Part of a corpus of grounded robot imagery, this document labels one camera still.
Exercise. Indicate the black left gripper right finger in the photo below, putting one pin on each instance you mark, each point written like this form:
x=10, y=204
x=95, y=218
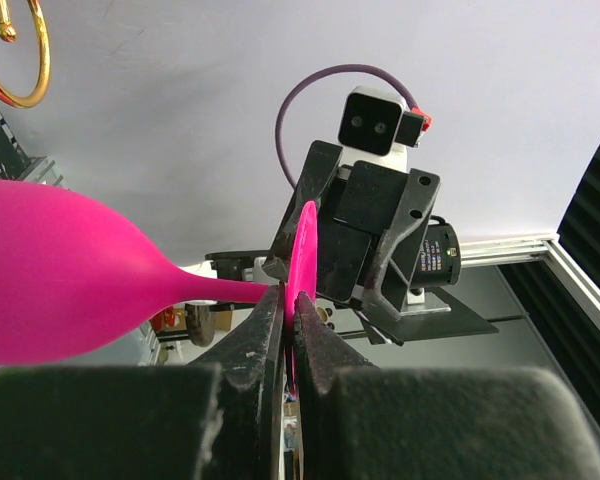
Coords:
x=359, y=421

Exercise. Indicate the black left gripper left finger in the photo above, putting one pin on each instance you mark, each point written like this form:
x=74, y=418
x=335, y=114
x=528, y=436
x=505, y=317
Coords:
x=218, y=417

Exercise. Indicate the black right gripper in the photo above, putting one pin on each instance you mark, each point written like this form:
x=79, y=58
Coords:
x=378, y=236

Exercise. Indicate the pink wine glass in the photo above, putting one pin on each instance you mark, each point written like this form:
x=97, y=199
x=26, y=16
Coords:
x=76, y=275

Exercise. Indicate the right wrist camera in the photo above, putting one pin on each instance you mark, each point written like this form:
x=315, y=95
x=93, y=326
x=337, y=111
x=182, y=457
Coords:
x=379, y=127

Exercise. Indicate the gold wire glass rack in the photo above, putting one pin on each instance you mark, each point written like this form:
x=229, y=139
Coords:
x=25, y=54

